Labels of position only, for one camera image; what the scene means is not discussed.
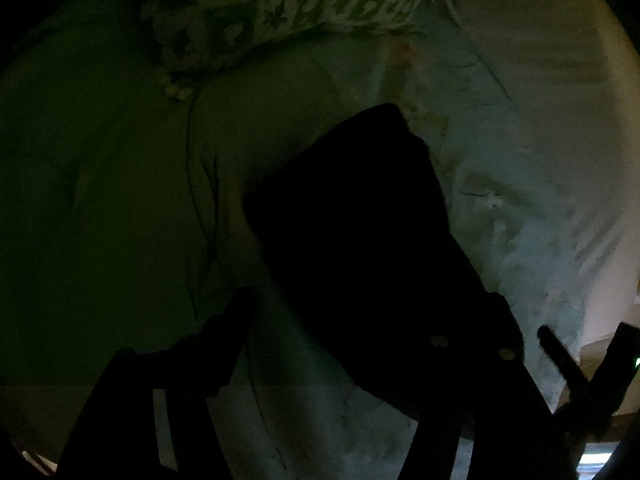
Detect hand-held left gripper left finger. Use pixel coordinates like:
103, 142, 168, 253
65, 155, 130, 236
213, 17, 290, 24
57, 287, 257, 480

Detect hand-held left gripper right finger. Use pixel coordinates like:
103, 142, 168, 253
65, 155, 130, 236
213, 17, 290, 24
412, 295, 578, 480

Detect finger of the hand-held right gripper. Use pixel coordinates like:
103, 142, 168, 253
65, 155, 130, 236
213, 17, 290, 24
537, 325, 591, 397

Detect dark pants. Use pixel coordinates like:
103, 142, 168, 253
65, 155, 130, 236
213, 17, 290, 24
243, 103, 527, 423

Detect pale printed bed sheet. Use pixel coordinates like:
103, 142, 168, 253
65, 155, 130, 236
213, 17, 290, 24
0, 0, 601, 476

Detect white cloth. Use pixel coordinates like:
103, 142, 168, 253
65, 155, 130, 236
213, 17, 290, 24
432, 0, 640, 341

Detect green patterned pillow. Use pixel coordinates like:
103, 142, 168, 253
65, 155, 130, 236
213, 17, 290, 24
127, 0, 437, 102

